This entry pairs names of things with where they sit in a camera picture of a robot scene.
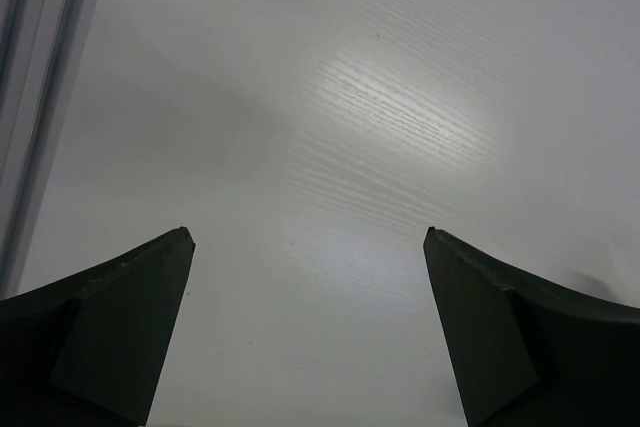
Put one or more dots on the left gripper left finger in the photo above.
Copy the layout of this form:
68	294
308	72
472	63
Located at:
89	349

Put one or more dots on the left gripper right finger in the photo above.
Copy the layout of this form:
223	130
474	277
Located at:
526	351

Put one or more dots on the aluminium frame rail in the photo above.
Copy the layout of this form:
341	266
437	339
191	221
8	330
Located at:
42	42

